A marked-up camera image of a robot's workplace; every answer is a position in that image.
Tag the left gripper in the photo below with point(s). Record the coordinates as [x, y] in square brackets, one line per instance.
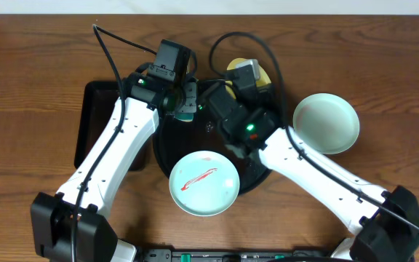
[188, 102]

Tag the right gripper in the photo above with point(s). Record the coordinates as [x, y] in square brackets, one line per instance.
[269, 86]

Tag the yellow plate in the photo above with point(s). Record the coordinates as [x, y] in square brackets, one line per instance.
[262, 81]

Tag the green scouring sponge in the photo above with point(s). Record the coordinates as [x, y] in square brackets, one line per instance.
[184, 117]

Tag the light blue plate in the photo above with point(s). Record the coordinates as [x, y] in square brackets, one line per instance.
[204, 183]
[327, 123]

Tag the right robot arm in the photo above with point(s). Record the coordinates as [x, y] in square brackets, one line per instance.
[384, 224]

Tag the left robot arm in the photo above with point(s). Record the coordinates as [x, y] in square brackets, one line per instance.
[72, 225]

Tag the round black tray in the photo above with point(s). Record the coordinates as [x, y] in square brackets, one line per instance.
[198, 138]

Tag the rectangular black tray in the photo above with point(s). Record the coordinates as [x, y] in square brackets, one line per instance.
[98, 105]

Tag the light blue plate front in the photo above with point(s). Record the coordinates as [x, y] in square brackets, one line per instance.
[204, 183]

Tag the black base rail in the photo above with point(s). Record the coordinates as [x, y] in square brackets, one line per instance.
[167, 255]

